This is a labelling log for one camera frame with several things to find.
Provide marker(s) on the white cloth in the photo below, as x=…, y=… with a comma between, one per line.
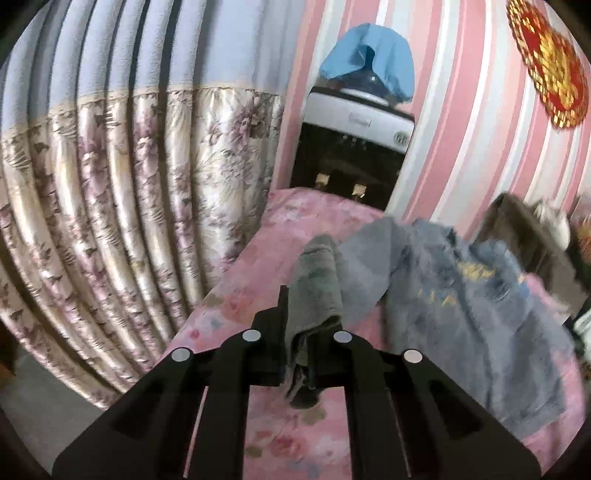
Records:
x=554, y=221

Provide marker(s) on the blue floral curtain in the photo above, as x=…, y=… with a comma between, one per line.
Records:
x=115, y=184

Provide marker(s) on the blue cloth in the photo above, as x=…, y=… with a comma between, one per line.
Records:
x=369, y=55

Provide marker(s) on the pink floral bed sheet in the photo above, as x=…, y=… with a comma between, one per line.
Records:
x=277, y=221

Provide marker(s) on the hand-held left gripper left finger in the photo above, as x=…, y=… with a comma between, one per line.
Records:
x=272, y=341

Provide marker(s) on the red gold wall ornament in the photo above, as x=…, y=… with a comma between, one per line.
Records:
x=549, y=60

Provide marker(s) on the white appliance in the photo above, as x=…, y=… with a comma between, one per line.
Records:
x=355, y=138

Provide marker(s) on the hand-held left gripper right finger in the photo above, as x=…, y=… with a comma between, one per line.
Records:
x=337, y=355

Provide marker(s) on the blue denim jacket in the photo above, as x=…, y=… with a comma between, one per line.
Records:
x=452, y=318

